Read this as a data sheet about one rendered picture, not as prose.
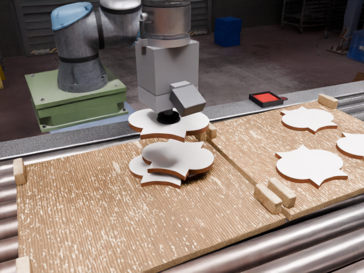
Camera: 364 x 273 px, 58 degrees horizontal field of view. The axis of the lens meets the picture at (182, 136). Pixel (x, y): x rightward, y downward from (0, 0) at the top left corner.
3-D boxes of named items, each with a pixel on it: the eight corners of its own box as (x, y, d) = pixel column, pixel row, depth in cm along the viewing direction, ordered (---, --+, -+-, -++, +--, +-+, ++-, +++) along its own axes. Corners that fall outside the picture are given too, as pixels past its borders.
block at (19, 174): (15, 170, 67) (12, 158, 65) (25, 168, 68) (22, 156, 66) (16, 186, 62) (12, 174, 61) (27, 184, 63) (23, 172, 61)
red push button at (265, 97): (252, 99, 104) (252, 95, 103) (267, 96, 106) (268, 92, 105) (262, 106, 99) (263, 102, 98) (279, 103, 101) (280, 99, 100)
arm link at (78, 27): (57, 49, 101) (47, 1, 94) (101, 44, 105) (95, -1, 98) (57, 60, 92) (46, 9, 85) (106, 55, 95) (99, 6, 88)
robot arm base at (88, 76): (52, 80, 105) (45, 50, 100) (97, 71, 112) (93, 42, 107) (67, 97, 94) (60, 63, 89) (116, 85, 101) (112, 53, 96)
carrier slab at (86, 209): (17, 173, 68) (15, 167, 68) (193, 133, 83) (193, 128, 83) (23, 324, 41) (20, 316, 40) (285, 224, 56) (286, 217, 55)
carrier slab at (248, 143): (196, 132, 84) (196, 127, 83) (317, 104, 99) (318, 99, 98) (290, 221, 56) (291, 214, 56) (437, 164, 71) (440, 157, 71)
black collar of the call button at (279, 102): (248, 98, 104) (248, 93, 103) (268, 95, 107) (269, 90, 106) (261, 108, 98) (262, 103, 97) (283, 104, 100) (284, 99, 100)
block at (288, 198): (265, 190, 61) (267, 178, 60) (273, 187, 62) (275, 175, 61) (287, 210, 56) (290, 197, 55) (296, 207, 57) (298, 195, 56)
